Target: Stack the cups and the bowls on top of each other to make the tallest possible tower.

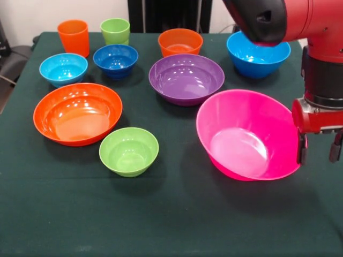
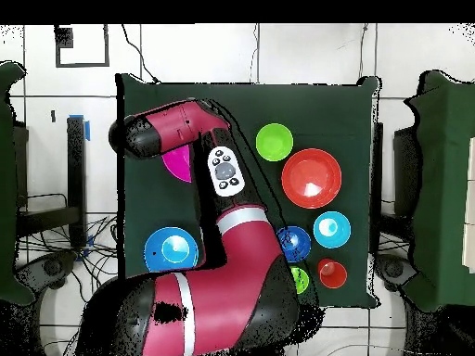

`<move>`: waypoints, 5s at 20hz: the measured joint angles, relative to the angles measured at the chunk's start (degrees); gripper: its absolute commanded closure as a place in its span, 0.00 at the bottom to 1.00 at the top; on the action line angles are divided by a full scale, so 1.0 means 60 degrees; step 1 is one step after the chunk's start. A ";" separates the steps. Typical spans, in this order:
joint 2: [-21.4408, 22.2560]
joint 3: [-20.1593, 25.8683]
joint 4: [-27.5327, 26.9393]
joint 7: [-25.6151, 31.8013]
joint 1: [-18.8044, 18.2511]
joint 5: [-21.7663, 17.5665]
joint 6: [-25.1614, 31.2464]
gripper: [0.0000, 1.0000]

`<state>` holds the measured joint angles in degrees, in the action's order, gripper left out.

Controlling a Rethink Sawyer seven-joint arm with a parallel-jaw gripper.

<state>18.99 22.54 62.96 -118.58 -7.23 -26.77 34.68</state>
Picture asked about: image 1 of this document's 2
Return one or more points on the small deep orange bowl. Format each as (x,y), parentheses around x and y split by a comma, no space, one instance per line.
(180,41)

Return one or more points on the grey wheeled floor base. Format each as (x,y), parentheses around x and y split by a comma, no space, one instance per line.
(16,60)

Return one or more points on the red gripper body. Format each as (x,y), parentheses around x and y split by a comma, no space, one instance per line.
(319,121)

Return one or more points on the small light blue bowl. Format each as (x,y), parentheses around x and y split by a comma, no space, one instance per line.
(63,70)

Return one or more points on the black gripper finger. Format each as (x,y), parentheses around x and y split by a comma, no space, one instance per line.
(336,150)
(302,150)

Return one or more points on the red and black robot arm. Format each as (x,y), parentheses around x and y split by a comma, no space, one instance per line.
(316,24)

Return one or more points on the purple bowl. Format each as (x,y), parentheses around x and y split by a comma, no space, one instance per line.
(185,80)

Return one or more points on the orange cup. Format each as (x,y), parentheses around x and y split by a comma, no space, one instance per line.
(74,38)

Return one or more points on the dark green tablecloth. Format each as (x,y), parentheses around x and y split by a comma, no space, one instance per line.
(171,214)

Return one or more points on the green cup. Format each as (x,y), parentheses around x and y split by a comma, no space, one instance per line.
(115,30)

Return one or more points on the medium blue bowl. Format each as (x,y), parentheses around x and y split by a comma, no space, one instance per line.
(257,60)

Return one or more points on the small dark blue bowl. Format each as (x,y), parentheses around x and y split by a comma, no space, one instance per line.
(115,60)

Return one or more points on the wide orange bowl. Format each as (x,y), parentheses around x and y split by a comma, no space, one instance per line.
(77,117)

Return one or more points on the small green bowl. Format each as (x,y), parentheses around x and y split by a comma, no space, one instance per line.
(128,152)

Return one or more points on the large pink bowl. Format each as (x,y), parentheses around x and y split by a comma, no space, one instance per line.
(241,139)

